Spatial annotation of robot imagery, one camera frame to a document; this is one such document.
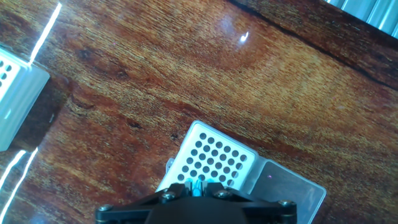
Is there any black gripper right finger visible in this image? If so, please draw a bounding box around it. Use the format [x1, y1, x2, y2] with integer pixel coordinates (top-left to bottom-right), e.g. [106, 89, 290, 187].
[200, 182, 298, 215]

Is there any white hinged pipette tip box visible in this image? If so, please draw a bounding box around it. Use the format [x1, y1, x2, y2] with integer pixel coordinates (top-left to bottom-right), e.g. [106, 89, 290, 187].
[0, 46, 50, 152]
[155, 120, 327, 224]

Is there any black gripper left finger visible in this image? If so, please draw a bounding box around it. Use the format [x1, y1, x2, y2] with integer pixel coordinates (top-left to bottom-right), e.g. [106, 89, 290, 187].
[95, 182, 194, 218]

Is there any glossy wooden board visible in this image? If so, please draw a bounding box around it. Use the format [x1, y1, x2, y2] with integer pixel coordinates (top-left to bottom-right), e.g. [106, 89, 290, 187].
[0, 0, 398, 224]

